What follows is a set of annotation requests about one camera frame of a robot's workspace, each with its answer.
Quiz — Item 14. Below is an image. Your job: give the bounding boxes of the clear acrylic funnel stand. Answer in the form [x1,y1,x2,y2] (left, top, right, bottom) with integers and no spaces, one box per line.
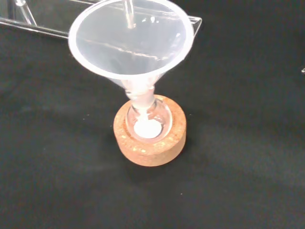
[0,0,203,40]

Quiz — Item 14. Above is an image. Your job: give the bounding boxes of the clear glass round-bottom flask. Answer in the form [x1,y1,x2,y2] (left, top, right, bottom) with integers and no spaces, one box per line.
[123,87,172,144]

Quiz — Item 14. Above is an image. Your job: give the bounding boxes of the black bench cloth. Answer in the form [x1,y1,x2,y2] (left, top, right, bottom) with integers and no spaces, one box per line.
[0,0,305,229]

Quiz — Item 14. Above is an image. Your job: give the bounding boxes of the round cork ring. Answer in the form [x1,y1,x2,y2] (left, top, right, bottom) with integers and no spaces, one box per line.
[113,94,187,167]

